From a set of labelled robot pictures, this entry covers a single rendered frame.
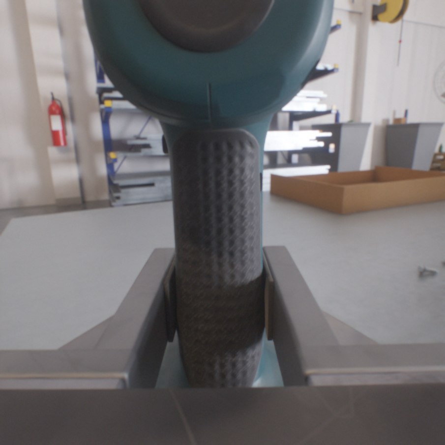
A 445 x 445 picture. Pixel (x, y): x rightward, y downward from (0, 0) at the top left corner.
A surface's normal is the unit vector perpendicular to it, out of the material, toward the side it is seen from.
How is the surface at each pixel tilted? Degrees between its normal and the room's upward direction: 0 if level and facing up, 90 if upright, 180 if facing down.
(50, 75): 90
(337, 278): 0
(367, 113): 90
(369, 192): 90
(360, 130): 96
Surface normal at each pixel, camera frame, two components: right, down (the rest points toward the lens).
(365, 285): -0.02, -0.96
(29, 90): 0.38, 0.24
